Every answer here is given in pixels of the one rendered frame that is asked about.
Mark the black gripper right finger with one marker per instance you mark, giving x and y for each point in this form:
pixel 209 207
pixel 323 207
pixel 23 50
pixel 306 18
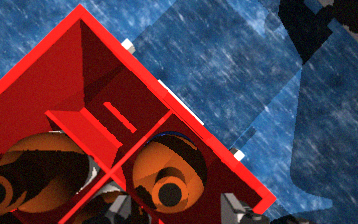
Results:
pixel 233 211

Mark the red crate with dividers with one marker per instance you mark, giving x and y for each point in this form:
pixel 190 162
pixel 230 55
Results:
pixel 86 86

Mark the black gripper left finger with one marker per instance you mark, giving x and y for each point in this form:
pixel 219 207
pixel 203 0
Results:
pixel 119 212

